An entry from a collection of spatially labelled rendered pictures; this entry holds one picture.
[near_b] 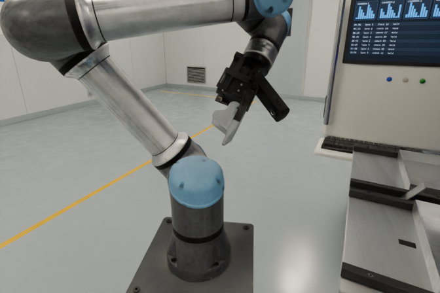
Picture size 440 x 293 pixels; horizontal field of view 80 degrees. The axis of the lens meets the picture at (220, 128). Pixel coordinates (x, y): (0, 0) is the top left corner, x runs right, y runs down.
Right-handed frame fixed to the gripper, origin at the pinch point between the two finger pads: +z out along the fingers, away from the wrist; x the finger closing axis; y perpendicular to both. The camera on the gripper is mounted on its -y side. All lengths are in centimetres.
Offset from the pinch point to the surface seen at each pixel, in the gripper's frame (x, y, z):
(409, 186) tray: -16, -48, -15
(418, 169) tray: -28, -58, -27
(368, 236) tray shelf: -6.8, -35.4, 4.1
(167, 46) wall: -545, 282, -349
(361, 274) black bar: 2.8, -30.2, 12.6
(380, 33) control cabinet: -36, -37, -84
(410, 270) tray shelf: 0.1, -40.0, 8.0
